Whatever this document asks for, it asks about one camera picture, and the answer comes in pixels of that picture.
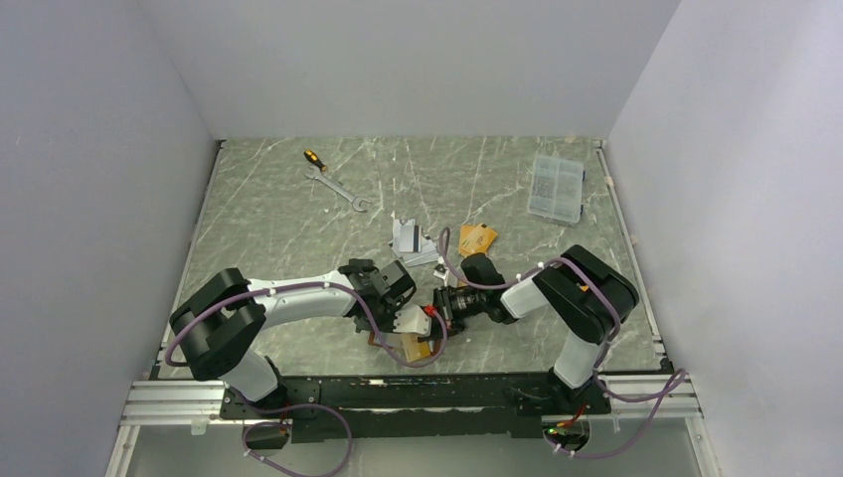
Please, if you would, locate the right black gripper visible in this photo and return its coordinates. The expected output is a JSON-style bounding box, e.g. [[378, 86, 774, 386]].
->
[[419, 285, 487, 343]]

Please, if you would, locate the gold card stack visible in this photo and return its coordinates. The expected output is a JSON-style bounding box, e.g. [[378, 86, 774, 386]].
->
[[458, 224, 498, 257]]

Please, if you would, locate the brown leather card holder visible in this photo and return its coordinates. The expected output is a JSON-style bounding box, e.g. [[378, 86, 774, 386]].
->
[[383, 333, 438, 363]]

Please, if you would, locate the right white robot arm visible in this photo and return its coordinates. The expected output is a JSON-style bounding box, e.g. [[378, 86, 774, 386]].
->
[[441, 244, 640, 412]]

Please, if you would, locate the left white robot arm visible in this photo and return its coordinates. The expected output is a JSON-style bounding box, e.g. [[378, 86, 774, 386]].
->
[[165, 258, 417, 417]]

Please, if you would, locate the silver open-end wrench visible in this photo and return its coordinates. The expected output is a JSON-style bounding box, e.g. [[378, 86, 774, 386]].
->
[[303, 169, 371, 213]]

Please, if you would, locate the clear plastic organizer box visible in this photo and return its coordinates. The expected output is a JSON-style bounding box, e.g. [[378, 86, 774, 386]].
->
[[527, 155, 586, 225]]

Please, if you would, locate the orange black screwdriver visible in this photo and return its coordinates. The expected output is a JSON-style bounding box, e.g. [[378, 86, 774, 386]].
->
[[303, 149, 327, 172]]

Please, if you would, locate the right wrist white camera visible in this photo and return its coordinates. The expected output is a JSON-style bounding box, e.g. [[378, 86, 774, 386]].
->
[[432, 263, 458, 286]]

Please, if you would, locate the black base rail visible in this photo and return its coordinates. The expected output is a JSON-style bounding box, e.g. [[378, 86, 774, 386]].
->
[[220, 372, 611, 443]]

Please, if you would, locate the aluminium frame rail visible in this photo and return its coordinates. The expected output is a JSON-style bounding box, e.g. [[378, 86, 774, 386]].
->
[[104, 375, 723, 477]]

